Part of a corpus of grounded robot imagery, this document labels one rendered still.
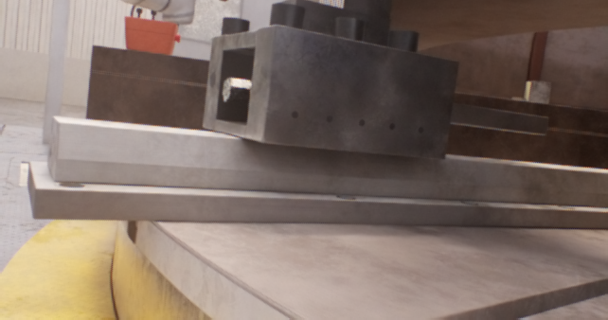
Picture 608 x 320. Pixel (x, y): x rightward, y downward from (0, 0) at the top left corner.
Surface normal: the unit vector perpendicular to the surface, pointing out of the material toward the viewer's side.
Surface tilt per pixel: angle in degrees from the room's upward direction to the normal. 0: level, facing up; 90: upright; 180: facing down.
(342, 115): 90
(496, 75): 90
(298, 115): 90
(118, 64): 90
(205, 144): 71
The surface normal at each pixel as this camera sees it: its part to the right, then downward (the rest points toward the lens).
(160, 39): 0.11, 0.21
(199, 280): -0.82, -0.06
